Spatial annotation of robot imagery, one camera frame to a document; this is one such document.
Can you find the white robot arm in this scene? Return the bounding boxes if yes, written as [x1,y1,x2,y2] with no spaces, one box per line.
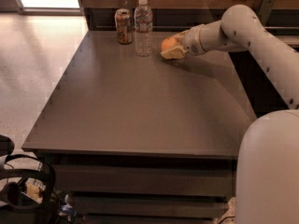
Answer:
[161,5,299,224]

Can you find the metal wall bracket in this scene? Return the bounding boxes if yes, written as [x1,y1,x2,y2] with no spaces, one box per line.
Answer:
[257,0,277,26]

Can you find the brown drink can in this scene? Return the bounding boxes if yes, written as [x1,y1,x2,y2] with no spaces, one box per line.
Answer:
[115,8,133,45]

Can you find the black cable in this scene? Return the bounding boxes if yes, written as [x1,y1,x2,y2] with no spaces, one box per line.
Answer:
[218,216,235,224]

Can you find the clear plastic water bottle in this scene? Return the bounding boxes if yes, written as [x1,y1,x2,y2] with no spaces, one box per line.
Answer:
[134,0,153,57]

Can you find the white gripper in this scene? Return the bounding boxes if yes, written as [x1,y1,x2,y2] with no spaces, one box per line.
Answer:
[161,24,206,60]

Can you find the grey drawer cabinet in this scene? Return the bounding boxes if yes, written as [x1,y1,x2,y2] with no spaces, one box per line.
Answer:
[24,32,255,224]

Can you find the orange fruit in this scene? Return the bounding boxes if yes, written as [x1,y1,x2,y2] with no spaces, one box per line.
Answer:
[161,36,179,51]

